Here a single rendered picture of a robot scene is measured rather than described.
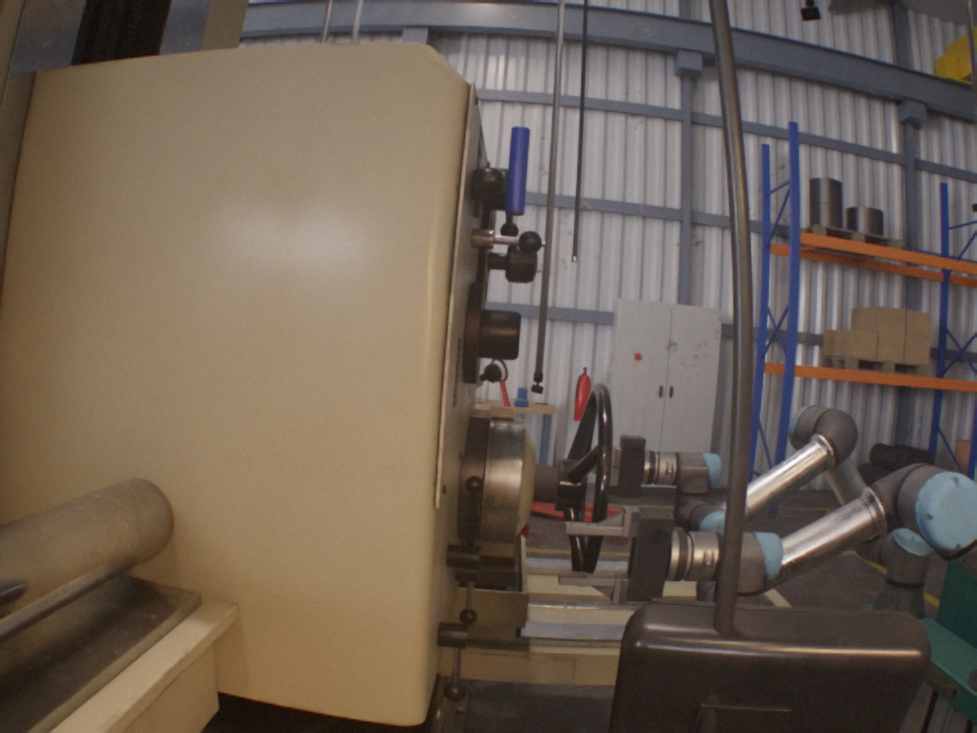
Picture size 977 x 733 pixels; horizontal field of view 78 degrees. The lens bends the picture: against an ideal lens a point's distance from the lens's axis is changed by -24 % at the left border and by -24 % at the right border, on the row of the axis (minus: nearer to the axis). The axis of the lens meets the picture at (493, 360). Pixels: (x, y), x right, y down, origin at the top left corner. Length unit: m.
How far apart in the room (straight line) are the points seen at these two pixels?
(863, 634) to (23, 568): 0.80
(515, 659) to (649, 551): 1.10
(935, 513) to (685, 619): 0.54
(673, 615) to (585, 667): 1.39
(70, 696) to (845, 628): 0.73
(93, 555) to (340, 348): 0.37
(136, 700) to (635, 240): 8.51
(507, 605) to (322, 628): 0.99
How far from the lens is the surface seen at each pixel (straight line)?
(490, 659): 2.11
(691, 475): 1.64
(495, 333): 1.08
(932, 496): 1.17
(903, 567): 1.93
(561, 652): 2.12
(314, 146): 0.88
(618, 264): 8.84
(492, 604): 1.86
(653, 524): 1.05
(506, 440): 1.29
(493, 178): 0.85
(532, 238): 1.02
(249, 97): 0.93
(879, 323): 8.50
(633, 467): 1.62
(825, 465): 1.67
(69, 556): 0.74
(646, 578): 1.08
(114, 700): 0.70
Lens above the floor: 1.55
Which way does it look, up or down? 1 degrees down
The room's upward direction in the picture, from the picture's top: 5 degrees clockwise
